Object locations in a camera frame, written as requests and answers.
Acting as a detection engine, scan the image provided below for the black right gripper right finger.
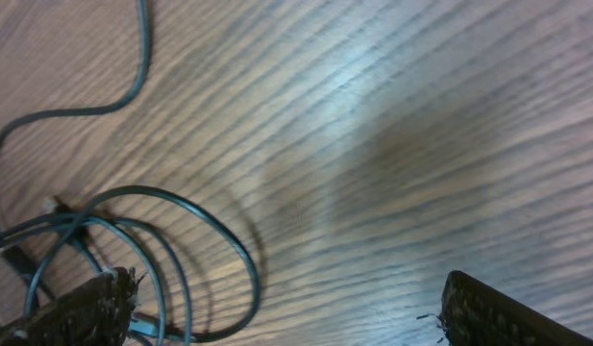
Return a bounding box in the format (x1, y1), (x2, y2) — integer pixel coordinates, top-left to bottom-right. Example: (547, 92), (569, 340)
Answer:
(439, 270), (593, 346)

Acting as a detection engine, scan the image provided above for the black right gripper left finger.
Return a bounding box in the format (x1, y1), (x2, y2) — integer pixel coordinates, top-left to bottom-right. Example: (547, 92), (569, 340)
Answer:
(0, 267), (138, 346)

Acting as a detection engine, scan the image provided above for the black USB cable bundle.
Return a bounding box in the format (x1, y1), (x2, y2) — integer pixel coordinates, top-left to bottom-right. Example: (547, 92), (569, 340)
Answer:
(0, 0), (262, 346)

